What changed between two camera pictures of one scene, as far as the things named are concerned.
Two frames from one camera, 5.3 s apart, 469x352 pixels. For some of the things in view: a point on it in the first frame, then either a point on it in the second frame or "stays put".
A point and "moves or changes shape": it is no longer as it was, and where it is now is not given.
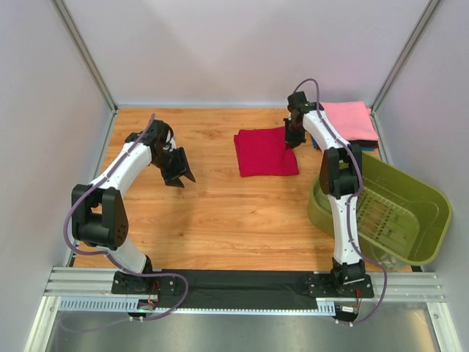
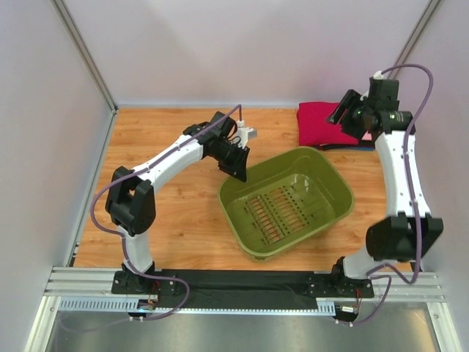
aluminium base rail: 92,289 stays put
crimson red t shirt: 264,152 moves or changes shape
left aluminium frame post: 64,14 stays put
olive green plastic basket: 400,223 moves or changes shape
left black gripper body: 173,163 -> 234,158
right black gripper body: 293,129 -> 349,110
